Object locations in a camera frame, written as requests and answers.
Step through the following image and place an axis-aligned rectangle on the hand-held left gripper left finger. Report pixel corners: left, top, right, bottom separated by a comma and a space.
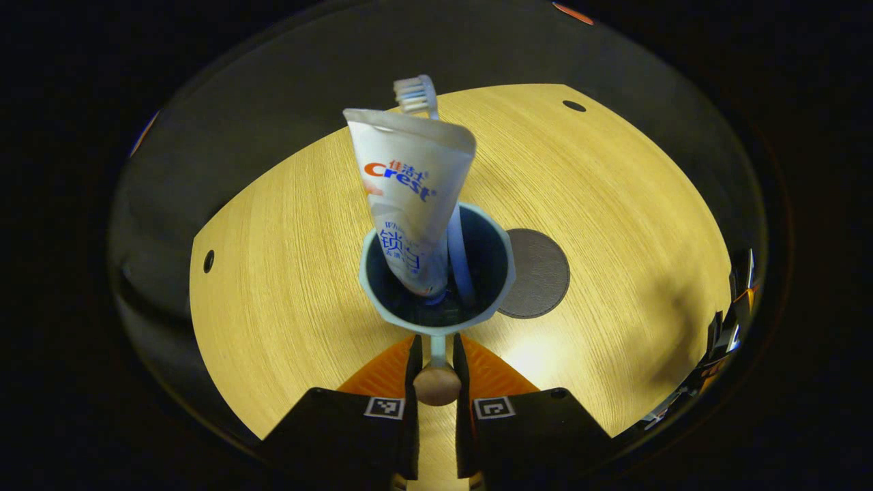
256, 334, 424, 485

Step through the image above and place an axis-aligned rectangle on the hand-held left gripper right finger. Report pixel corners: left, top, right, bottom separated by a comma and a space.
454, 334, 615, 485

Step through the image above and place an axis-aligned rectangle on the light blue cup wooden handle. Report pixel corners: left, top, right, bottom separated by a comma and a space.
359, 202, 517, 407

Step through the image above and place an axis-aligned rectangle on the round brown coaster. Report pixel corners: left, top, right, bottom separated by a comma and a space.
497, 228, 571, 320

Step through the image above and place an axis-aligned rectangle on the white toothpaste tube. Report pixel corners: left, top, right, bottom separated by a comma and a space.
343, 108, 477, 299

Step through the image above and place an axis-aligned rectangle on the white toothbrush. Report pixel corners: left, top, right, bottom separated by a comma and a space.
394, 75, 476, 304

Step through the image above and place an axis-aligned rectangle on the wooden desktop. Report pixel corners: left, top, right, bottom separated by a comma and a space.
189, 83, 732, 488

